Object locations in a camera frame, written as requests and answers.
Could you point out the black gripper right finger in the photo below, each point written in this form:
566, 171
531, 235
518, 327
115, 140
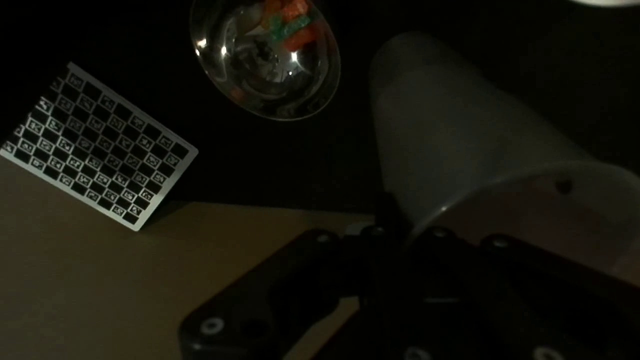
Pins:
534, 302

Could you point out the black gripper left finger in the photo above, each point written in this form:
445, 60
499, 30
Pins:
266, 310

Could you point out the translucent plastic cup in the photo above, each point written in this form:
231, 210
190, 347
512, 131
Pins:
456, 151

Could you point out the small glass bowl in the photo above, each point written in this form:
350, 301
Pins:
274, 59

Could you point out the checkerboard calibration card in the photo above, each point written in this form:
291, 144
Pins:
101, 148

